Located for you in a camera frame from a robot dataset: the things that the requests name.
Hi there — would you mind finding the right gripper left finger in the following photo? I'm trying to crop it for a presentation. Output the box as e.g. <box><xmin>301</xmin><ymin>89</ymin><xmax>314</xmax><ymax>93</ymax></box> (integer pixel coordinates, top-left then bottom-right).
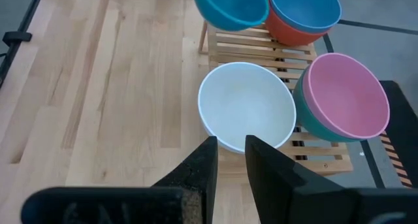
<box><xmin>20</xmin><ymin>135</ymin><xmax>219</xmax><ymax>224</ymax></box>

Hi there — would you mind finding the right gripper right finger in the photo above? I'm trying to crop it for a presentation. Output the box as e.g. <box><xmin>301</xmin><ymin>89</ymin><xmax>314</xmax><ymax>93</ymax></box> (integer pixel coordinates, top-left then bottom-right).
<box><xmin>244</xmin><ymin>134</ymin><xmax>418</xmax><ymax>224</ymax></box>

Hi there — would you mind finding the green bowl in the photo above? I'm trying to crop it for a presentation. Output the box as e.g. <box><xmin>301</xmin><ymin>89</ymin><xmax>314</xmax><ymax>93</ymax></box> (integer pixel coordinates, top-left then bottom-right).
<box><xmin>292</xmin><ymin>69</ymin><xmax>360</xmax><ymax>144</ymax></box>

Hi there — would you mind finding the pink bowl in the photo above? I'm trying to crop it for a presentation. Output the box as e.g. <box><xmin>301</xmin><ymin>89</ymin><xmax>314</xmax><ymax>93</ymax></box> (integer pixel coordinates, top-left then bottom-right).
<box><xmin>302</xmin><ymin>52</ymin><xmax>391</xmax><ymax>140</ymax></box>

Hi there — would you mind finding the white bowl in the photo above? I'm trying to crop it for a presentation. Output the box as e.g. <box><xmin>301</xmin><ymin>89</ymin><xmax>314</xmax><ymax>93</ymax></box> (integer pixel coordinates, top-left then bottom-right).
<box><xmin>197</xmin><ymin>61</ymin><xmax>297</xmax><ymax>155</ymax></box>

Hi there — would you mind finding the red bowl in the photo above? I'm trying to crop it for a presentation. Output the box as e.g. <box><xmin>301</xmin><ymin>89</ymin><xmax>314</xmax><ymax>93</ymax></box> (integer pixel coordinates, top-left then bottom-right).
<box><xmin>264</xmin><ymin>8</ymin><xmax>329</xmax><ymax>48</ymax></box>

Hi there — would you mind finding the blue bowl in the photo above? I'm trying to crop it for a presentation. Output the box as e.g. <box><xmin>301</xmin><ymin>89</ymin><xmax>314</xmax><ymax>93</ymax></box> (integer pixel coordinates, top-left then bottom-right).
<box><xmin>268</xmin><ymin>0</ymin><xmax>343</xmax><ymax>35</ymax></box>

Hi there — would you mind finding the teal bowl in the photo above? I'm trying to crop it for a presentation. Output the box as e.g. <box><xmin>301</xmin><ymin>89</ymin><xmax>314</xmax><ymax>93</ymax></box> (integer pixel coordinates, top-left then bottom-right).
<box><xmin>191</xmin><ymin>0</ymin><xmax>270</xmax><ymax>32</ymax></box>

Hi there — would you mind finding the wooden slatted shelf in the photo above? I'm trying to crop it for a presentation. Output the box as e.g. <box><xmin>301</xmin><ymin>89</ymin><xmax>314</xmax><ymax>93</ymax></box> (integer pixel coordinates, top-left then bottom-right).
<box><xmin>198</xmin><ymin>20</ymin><xmax>354</xmax><ymax>178</ymax></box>

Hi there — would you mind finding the black hazard-striped floor mat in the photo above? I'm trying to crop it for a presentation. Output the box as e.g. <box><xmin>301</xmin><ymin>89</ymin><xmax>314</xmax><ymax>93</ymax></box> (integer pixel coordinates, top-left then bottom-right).
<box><xmin>378</xmin><ymin>80</ymin><xmax>418</xmax><ymax>189</ymax></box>

